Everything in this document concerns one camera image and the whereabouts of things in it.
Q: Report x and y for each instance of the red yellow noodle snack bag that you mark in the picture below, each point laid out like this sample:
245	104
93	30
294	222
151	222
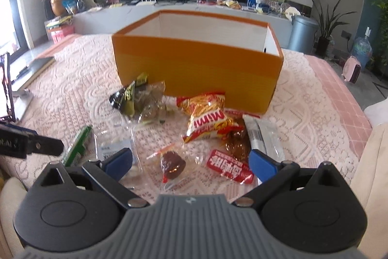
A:
206	119

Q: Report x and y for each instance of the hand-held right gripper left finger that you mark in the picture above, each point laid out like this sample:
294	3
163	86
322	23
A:
119	160

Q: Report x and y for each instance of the pink small heater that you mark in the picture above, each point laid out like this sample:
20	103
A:
351	69

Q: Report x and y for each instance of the red white candy packet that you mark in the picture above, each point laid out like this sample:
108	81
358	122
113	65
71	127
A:
227	168

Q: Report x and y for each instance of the clear packet of chocolate candy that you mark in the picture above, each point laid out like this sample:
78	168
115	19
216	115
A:
172	163

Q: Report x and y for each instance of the clear packet of brown snacks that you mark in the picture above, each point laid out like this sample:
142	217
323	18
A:
151	107

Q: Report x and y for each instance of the pink quilted cloth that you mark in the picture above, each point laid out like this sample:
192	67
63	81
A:
336	95

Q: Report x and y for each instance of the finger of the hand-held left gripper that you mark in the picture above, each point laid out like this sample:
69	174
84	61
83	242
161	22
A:
45	146
18	127

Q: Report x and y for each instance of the orange cardboard box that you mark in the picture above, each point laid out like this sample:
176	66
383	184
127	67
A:
197	64

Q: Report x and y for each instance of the bushy green plant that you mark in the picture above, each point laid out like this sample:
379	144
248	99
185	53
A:
380	34

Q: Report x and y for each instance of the pink box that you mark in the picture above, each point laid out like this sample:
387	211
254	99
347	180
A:
60	34

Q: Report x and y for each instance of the grey metal trash can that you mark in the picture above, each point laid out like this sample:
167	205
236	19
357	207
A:
301	34

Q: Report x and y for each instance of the pile of papers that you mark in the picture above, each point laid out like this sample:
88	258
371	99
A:
57	22

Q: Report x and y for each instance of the white silver snack packet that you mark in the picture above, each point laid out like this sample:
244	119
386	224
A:
266	134

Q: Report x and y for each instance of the green white snack packet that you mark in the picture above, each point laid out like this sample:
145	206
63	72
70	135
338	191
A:
77	145

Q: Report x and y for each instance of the white mask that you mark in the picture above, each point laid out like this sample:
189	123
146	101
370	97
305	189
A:
291	11

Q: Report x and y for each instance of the black framed tablet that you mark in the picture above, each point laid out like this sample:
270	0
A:
7	86

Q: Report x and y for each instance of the grey closed laptop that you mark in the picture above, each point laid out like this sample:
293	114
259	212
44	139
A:
35	67

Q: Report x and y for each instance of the dark green snack packet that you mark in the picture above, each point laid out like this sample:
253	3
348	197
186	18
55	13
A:
124	95

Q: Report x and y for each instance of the person's leg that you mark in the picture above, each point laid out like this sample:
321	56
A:
9	195
374	155

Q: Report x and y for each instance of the clear packet with blue label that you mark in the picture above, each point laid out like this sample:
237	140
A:
115	142

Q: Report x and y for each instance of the clear packet of amber candy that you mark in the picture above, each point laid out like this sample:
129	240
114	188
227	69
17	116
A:
236	140

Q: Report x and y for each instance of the person's right leg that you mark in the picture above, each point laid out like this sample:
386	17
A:
374	155

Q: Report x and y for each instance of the silver tablet stand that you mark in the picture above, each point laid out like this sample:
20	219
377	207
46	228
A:
22	104

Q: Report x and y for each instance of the long-leaf potted plant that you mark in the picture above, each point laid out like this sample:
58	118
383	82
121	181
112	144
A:
326	25

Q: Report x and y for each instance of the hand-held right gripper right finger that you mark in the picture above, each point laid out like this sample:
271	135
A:
260	165

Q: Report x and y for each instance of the person's left leg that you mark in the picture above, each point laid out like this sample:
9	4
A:
9	195

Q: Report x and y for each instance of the white lace tablecloth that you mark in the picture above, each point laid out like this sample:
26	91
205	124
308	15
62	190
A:
75	95

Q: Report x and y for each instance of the blue water jug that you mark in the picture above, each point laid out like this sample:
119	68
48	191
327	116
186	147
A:
361	49

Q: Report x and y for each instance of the snack bags on cabinet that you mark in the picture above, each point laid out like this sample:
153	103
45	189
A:
229	3

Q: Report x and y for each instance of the grey marble television cabinet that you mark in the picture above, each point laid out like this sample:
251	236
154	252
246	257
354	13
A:
121	19

